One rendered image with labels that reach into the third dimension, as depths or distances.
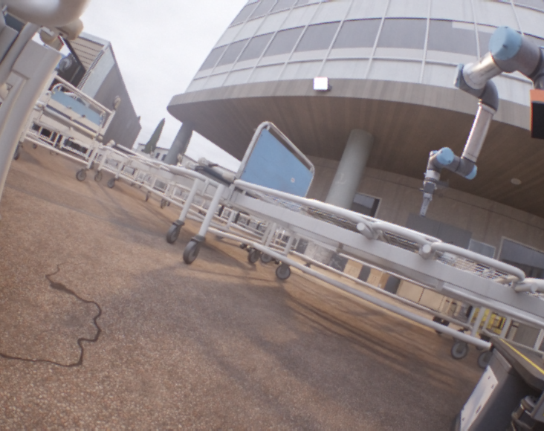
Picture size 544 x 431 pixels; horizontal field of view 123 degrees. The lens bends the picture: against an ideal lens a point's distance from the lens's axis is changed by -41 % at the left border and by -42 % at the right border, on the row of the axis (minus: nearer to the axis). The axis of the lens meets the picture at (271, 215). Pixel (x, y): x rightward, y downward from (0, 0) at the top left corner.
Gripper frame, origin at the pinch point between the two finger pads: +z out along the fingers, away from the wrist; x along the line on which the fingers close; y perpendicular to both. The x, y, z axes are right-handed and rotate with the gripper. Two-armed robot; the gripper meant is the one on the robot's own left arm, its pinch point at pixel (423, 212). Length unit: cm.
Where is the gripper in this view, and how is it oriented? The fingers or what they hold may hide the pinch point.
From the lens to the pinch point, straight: 129.1
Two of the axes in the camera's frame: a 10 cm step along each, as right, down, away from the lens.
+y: -7.6, -2.8, 5.9
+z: -3.4, 9.4, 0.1
